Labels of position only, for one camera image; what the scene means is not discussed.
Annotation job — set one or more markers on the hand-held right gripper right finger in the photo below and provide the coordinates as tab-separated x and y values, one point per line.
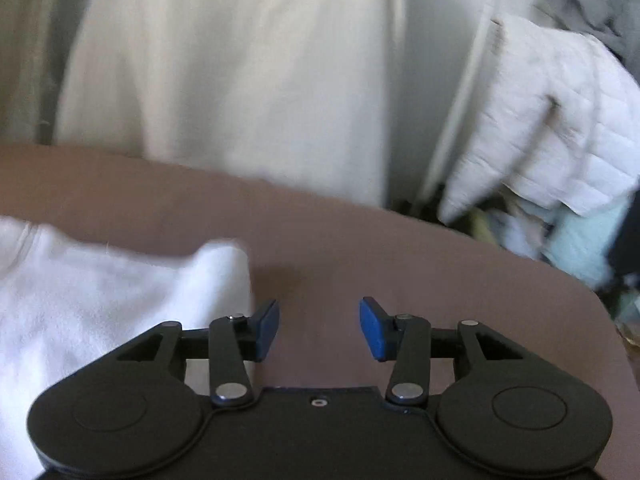
371	330

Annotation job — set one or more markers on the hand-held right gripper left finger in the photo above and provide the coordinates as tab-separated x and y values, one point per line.
267	332

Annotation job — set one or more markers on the white garment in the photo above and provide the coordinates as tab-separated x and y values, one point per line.
100	305

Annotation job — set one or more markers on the pile of mixed clothes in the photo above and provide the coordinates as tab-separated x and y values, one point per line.
505	230

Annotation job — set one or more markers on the light teal cloth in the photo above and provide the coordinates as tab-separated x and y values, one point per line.
585	240

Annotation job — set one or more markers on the cream curtain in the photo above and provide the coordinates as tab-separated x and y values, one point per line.
240	70

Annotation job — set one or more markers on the white quilted jacket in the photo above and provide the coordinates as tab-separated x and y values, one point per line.
545	125

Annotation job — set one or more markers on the grey cloth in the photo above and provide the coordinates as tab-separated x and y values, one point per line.
595	5

